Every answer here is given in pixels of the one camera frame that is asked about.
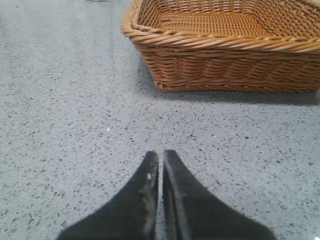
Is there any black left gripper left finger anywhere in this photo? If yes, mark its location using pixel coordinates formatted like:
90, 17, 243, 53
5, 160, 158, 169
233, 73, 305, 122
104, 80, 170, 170
58, 151, 159, 240

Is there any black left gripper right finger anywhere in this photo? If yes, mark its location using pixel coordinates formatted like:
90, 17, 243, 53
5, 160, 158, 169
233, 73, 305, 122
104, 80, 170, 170
162, 150, 276, 240

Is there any brown wicker basket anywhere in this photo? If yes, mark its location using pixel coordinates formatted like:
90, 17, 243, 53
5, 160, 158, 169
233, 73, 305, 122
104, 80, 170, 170
120, 0, 320, 93

